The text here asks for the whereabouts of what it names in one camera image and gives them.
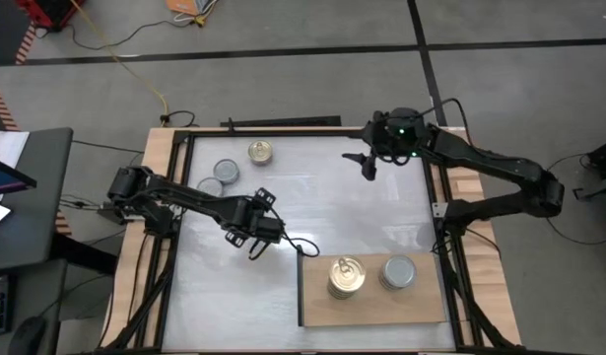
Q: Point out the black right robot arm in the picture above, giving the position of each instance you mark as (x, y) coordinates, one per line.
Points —
(504, 167)

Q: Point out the silver-lidded tuna can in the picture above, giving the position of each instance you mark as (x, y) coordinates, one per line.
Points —
(387, 286)
(210, 186)
(398, 270)
(226, 171)

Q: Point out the white paper sheet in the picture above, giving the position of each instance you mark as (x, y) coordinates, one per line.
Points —
(9, 145)

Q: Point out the silver metal bracket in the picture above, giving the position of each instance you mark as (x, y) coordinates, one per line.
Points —
(438, 209)

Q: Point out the laptop with blue screen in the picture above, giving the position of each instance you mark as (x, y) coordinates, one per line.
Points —
(2, 180)

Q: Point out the red and black case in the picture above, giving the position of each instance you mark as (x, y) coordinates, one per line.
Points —
(46, 12)

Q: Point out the wooden shelf board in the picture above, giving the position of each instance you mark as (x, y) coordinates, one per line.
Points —
(411, 305)

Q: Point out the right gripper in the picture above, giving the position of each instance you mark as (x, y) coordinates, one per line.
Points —
(388, 143)

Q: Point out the dark grey low desk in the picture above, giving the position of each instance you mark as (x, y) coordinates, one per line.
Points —
(36, 296)

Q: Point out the black desk beam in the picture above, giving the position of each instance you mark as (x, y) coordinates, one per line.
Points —
(86, 254)

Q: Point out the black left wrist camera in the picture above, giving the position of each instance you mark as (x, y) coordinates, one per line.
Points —
(270, 229)

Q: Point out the black metal table frame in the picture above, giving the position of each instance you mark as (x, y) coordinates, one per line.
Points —
(307, 132)

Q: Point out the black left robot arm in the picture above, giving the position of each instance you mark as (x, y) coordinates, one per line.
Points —
(184, 197)

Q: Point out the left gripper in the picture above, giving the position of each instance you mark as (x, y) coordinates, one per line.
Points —
(248, 217)

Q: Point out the black floor device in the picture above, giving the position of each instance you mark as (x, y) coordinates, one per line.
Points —
(605, 158)

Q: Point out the black computer mouse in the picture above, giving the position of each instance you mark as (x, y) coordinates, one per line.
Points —
(29, 337)

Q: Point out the black shelf side panel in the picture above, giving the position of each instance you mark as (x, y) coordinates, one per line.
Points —
(301, 296)

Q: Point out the flat black bar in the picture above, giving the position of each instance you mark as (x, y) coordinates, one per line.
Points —
(283, 121)

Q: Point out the orange pad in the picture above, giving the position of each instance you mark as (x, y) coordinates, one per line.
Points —
(181, 6)

